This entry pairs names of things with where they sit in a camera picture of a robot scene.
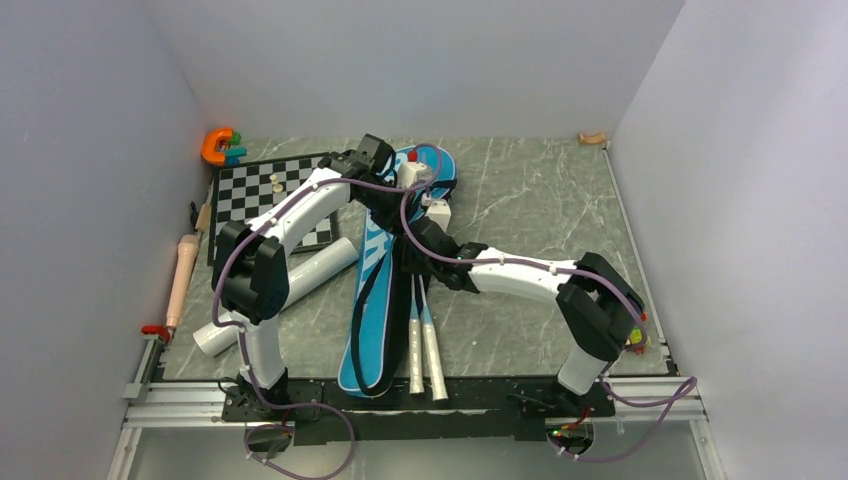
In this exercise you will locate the white shuttlecock tube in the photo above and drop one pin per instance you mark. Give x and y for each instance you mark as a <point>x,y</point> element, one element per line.
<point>318,269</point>

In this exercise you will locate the teal toy block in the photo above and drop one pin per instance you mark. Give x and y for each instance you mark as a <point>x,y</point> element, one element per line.
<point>233,150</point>

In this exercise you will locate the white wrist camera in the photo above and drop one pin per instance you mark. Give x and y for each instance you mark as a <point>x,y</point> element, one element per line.
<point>437,210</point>
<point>412,171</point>

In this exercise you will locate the aluminium frame rail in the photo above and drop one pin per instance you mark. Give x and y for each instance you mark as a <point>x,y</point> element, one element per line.
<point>636,399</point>

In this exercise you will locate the wooden handle tool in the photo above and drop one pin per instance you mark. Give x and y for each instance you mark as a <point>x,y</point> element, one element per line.
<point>201,217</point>

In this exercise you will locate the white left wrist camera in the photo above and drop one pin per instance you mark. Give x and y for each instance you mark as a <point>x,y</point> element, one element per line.
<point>412,171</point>

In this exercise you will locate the red grey clamp tool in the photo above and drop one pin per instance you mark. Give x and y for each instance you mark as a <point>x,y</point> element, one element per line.
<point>160,331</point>

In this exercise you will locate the blue badminton racket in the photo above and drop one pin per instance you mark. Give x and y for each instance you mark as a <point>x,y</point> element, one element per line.
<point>431,346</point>
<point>416,382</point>

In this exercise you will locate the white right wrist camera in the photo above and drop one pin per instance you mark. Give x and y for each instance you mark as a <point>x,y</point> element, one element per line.
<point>437,210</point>

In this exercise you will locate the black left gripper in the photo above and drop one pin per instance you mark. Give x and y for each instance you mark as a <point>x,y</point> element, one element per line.
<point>393,221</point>

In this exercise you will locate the tan curved wooden piece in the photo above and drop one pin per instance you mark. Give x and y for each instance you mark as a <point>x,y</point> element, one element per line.
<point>593,139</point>

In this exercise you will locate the yellow green toy piece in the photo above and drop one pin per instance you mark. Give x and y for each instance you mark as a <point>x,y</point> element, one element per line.
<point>638,341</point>

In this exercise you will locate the black white chessboard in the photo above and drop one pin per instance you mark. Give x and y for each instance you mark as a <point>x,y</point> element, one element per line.
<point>244,191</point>

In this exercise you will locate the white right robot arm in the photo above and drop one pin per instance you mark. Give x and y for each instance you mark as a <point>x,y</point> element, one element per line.
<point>599,306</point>

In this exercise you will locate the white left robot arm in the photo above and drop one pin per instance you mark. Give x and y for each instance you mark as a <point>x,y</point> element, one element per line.
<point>251,282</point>

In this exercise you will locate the blue racket cover bag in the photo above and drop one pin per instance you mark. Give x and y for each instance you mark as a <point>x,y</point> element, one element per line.
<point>377,339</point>

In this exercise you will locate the orange horseshoe magnet toy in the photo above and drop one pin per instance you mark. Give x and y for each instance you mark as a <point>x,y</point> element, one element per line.
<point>212,147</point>

